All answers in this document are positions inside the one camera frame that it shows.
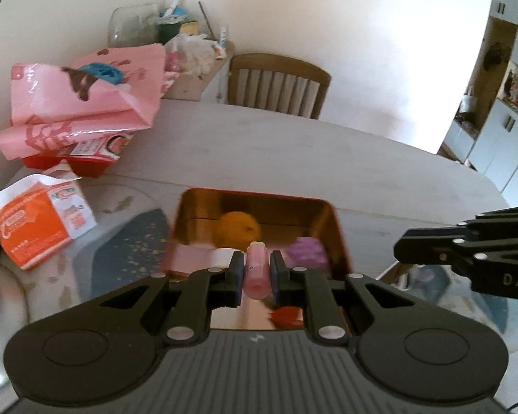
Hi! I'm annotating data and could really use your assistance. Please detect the pink plastic bags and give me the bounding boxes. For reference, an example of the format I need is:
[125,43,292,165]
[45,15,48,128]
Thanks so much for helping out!
[0,43,168,161]

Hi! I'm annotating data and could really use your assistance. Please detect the red cardboard box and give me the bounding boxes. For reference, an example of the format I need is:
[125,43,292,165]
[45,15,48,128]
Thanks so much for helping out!
[23,131,136,179]

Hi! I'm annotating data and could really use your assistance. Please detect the blue plastic toy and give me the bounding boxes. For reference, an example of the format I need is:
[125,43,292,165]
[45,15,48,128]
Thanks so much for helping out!
[80,62,124,86]

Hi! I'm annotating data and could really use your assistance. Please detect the clear plastic container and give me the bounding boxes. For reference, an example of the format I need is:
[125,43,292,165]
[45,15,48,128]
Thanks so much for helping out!
[108,3,161,48]

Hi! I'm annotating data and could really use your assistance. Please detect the green yellow box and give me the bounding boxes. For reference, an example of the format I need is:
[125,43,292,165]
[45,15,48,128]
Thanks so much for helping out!
[157,6,200,44]

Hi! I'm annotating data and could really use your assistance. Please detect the red tin box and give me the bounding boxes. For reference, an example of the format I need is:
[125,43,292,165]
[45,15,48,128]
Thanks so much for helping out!
[166,187,355,331]

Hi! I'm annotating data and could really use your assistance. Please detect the pink tube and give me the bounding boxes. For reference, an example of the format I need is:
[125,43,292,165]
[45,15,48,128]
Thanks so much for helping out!
[246,241,271,300]

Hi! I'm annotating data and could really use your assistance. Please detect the orange tissue packet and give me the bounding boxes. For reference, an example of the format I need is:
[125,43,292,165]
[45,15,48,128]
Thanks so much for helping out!
[0,161,98,271]

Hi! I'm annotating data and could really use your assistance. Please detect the small red toy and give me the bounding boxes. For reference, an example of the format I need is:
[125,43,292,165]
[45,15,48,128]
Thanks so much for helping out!
[269,305,306,331]

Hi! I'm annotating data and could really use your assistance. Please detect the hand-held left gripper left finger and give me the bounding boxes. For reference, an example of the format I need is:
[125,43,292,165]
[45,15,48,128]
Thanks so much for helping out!
[87,252,246,346]

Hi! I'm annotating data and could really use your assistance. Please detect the grey wall cabinets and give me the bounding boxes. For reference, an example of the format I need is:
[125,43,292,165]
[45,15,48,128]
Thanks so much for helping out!
[439,0,518,206]

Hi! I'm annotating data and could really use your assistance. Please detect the dark hanging hat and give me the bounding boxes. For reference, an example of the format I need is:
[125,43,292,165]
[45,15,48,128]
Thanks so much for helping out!
[485,40,512,70]

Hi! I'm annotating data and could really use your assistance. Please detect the white plastic bag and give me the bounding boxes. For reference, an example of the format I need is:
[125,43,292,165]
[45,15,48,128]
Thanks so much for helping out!
[163,33,217,79]

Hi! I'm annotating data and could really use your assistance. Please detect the wooden chair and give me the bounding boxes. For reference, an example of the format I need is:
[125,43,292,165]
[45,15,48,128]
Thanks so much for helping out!
[227,52,332,120]

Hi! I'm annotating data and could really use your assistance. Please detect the orange fruit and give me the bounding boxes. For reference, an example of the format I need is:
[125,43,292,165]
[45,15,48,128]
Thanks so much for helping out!
[215,211,260,249]

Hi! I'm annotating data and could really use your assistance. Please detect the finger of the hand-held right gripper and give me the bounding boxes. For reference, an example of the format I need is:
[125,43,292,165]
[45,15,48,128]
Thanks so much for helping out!
[457,204,518,242]
[394,226,492,268]

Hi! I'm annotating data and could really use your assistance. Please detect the white cup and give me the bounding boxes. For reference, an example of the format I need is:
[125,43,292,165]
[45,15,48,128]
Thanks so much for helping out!
[0,254,31,354]

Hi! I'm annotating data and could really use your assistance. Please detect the wooden side cabinet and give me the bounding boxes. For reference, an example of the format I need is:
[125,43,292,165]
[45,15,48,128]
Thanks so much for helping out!
[161,41,236,105]

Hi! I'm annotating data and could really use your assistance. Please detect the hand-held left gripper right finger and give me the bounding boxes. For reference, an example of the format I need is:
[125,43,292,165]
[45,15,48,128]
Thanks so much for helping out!
[271,252,430,346]

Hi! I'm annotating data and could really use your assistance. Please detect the purple spiky toy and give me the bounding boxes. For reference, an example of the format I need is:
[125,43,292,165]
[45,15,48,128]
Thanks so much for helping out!
[287,237,329,269]

